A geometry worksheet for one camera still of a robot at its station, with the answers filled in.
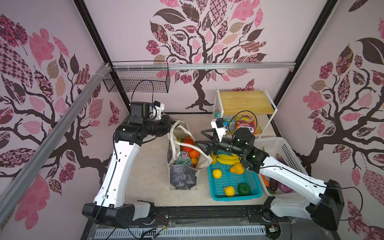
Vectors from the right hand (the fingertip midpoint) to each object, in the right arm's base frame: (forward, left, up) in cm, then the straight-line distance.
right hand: (200, 135), depth 64 cm
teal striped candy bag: (+2, +9, -24) cm, 26 cm away
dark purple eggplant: (+4, -51, -33) cm, 61 cm away
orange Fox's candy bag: (+22, -29, -16) cm, 40 cm away
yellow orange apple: (-1, +3, -24) cm, 24 cm away
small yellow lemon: (-6, -10, -30) cm, 32 cm away
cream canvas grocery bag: (-11, +8, -19) cm, 24 cm away
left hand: (+4, +10, +1) cm, 11 cm away
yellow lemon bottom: (-15, -15, -29) cm, 36 cm away
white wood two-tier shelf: (+22, -16, -3) cm, 27 cm away
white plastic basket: (+13, -48, -31) cm, 59 cm away
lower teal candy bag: (+21, -19, -16) cm, 32 cm away
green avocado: (-15, -23, -30) cm, 41 cm away
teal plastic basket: (-8, -28, -30) cm, 42 cm away
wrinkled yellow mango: (+4, -9, -29) cm, 31 cm away
